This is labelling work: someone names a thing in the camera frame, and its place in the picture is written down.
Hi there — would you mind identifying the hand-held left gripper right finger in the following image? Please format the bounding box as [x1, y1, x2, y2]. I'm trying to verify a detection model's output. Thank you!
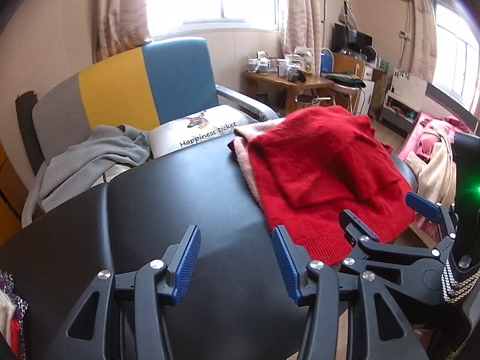
[271, 225, 430, 360]

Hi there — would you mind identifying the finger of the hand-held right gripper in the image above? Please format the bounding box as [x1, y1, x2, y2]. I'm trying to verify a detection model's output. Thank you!
[338, 209, 447, 275]
[406, 191, 460, 257]

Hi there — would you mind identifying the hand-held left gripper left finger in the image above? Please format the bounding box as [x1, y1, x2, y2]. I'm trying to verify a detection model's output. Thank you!
[49, 225, 202, 360]

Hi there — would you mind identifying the red knitted sweater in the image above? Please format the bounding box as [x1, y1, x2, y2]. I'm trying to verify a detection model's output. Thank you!
[247, 106, 416, 267]

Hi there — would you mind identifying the pile of clothes on bed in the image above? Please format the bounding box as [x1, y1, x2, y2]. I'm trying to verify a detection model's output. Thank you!
[397, 110, 480, 241]

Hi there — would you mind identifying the beige garment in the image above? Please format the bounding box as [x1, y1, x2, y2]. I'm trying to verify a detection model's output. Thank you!
[407, 127, 458, 203]

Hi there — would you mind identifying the dark wooden headboard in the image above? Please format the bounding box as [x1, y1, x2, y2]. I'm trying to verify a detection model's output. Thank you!
[425, 82, 480, 134]

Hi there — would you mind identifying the white shelf unit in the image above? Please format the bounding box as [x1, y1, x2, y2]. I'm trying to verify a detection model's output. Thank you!
[380, 68, 428, 136]

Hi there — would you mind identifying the pink knitted sweater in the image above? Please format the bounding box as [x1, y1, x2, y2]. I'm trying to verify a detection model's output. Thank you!
[228, 118, 289, 211]

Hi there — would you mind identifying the wooden cabinet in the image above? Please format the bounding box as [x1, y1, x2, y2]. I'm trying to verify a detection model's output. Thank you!
[332, 52, 385, 117]

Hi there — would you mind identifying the white deer print cushion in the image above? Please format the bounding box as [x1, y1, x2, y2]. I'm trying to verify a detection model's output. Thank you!
[148, 106, 256, 159]

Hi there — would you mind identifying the dark green cloth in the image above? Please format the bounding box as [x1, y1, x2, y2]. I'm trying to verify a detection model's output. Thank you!
[325, 72, 367, 89]

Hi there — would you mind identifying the grey garment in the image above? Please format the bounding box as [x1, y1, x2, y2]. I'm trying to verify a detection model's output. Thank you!
[22, 124, 151, 226]

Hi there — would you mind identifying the small side window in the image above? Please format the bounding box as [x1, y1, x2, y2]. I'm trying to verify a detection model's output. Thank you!
[431, 0, 480, 109]

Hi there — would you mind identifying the wooden desk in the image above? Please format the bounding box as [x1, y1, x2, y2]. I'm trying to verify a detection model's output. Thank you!
[244, 69, 334, 119]

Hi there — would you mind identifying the pink patterned curtain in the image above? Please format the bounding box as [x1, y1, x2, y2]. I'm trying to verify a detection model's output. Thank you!
[92, 0, 151, 64]
[283, 0, 325, 55]
[409, 0, 437, 83]

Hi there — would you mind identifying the purple patterned cloth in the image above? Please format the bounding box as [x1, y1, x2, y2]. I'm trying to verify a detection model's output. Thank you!
[0, 270, 29, 331]

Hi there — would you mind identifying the black monitor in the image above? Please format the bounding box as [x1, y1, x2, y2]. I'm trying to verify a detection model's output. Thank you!
[332, 22, 374, 51]

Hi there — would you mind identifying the folded red garment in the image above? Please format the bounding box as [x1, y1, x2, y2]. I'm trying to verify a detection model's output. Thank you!
[7, 319, 24, 354]

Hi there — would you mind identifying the grey yellow blue armchair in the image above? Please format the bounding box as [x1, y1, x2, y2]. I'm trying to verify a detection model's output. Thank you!
[15, 37, 280, 229]

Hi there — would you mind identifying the wooden wardrobe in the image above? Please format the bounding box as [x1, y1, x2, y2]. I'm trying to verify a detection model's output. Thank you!
[0, 139, 24, 230]

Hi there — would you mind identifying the black panel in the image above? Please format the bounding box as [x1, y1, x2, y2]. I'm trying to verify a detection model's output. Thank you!
[15, 90, 40, 175]

